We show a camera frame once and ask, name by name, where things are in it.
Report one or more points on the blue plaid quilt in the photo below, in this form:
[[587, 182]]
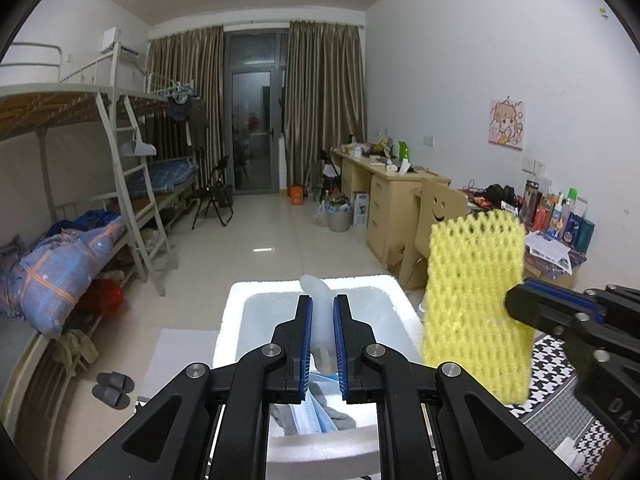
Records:
[[55, 275]]

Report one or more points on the red plastic bag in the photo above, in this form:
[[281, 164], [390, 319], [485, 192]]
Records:
[[102, 297]]

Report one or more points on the white plastic item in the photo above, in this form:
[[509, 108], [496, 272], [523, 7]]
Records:
[[323, 320]]

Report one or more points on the wooden desk with printed cover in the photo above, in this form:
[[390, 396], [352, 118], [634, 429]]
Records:
[[560, 272]]

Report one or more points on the dark grey slipper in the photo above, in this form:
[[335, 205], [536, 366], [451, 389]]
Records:
[[117, 381], [111, 397]]

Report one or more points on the pink cartoon wall poster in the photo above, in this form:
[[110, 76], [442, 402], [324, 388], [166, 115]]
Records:
[[507, 125]]

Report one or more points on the white hanging cloth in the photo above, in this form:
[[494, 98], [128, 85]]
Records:
[[140, 149]]

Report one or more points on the olive cloth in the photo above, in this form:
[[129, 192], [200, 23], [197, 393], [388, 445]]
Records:
[[75, 352]]

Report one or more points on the light wooden desk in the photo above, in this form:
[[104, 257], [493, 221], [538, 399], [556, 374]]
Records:
[[385, 195]]

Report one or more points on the white metal ladder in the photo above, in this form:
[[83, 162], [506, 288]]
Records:
[[135, 200]]

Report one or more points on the wooden smiley face chair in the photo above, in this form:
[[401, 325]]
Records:
[[442, 200]]

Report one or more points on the dark hanging clothes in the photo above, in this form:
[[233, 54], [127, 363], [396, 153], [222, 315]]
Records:
[[179, 108]]

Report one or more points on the white air conditioner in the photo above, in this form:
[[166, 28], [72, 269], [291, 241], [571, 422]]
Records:
[[117, 42]]

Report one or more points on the blue face mask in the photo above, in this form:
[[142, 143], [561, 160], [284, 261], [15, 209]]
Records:
[[310, 417]]

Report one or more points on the blue checked mattress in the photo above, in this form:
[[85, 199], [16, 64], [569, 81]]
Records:
[[165, 175]]

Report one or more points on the glass balcony door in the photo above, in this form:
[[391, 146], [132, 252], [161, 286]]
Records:
[[255, 125]]

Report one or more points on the houndstooth tablecloth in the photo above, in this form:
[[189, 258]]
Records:
[[550, 375]]

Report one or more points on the white metal bunk bed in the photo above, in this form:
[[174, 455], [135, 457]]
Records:
[[45, 105], [165, 180]]

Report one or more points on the group of toiletry bottles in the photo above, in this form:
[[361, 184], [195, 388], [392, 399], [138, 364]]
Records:
[[560, 215]]

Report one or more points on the white and blue carton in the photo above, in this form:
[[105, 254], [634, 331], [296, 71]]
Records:
[[361, 210]]

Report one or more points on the orange box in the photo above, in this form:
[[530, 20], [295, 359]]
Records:
[[297, 196]]

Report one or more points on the grey fuzzy cloth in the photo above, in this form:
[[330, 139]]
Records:
[[281, 421]]

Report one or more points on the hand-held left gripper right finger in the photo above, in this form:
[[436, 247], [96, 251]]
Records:
[[341, 350]]

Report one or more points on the grey bucket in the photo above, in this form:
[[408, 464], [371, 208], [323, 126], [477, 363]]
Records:
[[339, 217]]

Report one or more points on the green bottle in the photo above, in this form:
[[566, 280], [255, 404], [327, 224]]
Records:
[[404, 151]]

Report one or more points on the black headphones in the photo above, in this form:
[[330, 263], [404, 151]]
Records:
[[500, 195]]

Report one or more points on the yellow foam net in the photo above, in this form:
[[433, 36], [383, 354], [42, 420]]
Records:
[[465, 285]]

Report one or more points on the white foam box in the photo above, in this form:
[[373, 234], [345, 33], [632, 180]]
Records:
[[235, 320]]

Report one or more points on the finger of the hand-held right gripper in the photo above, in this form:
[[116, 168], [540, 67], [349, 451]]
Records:
[[555, 291], [535, 310]]

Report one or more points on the white papers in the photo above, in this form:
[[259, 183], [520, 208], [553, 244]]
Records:
[[547, 250]]

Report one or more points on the white wall socket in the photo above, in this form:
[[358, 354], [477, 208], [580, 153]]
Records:
[[534, 165]]

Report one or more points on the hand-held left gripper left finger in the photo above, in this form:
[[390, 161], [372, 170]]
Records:
[[306, 350]]

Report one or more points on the brown curtain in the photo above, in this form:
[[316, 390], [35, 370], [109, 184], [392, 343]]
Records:
[[200, 110], [325, 105]]

